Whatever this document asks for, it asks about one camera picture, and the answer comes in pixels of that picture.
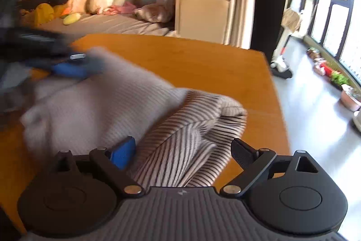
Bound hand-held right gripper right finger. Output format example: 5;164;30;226
220;138;319;198

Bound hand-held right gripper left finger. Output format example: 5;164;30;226
55;136;144;199

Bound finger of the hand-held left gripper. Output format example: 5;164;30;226
51;49;106;79

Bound striped grey sweater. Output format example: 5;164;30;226
21;46;249;193

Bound yellow plush toy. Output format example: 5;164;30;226
34;3;55;27

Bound yellow-green plush toy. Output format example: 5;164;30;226
62;13;81;25

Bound grey sofa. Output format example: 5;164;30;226
17;0;237;45

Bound pink garment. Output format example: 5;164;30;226
102;2;137;15

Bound pink floral pillow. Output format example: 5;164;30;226
135;0;174;23

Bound pink shoes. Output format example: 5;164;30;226
313;60;326;75

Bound white upright vacuum cleaner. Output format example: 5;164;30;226
270;0;311;79

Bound pink basin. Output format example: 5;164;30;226
340;84;361;112

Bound small green potted plant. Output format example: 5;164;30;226
331;72;352;90

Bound brown shoes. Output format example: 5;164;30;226
306;47;322;59

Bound beige cloth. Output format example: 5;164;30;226
282;8;302;33

